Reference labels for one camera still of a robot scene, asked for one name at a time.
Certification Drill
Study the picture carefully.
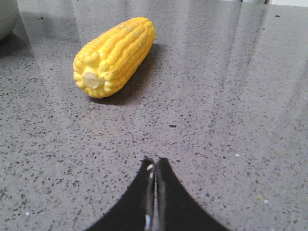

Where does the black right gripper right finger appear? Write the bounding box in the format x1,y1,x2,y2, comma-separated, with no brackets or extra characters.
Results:
156,158,227,231

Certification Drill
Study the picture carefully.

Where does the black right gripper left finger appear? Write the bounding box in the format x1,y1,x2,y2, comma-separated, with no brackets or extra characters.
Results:
88,157,155,231

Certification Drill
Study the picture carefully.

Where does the yellow corn cob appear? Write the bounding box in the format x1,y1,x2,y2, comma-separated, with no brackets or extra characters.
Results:
73,17,155,99

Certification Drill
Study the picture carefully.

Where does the pale green pot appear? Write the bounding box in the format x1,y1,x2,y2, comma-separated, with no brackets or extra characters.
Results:
0,0,19,40

